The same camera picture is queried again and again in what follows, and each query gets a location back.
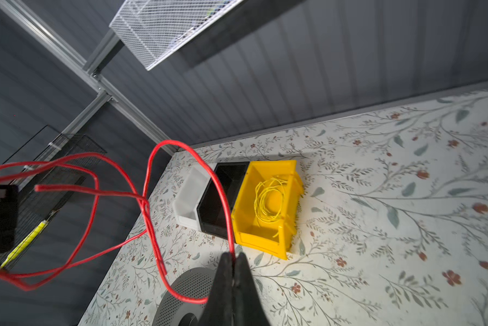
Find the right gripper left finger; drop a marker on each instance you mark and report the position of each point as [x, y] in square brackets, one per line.
[218, 309]

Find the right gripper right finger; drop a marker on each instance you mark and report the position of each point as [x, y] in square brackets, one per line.
[247, 308]

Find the yellow green striped item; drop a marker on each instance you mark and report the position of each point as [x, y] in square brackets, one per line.
[24, 244]

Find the black plastic bin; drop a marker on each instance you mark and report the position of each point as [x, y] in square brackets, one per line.
[210, 210]

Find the yellow plastic bin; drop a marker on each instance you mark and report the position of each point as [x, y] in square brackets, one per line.
[263, 217]

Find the white plastic bin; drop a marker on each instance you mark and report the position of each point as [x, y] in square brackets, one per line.
[189, 195]

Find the white wire mesh basket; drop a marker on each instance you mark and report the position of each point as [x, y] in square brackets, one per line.
[154, 30]

